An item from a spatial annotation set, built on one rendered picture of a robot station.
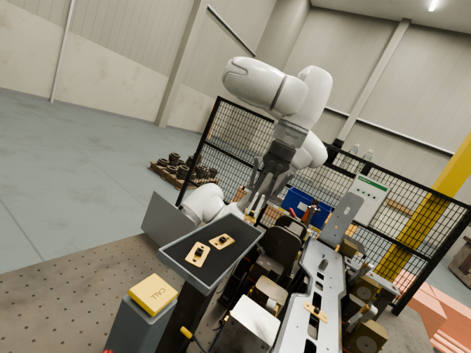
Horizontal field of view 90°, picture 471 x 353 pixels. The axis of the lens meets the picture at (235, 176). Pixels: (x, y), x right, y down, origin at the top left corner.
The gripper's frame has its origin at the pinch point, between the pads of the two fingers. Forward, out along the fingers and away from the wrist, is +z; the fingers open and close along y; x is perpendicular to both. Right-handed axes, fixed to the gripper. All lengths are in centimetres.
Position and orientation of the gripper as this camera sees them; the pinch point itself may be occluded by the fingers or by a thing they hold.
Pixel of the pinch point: (255, 204)
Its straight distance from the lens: 72.8
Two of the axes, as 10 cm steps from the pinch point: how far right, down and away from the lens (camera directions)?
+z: -4.0, 8.8, 2.5
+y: 9.1, 4.1, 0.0
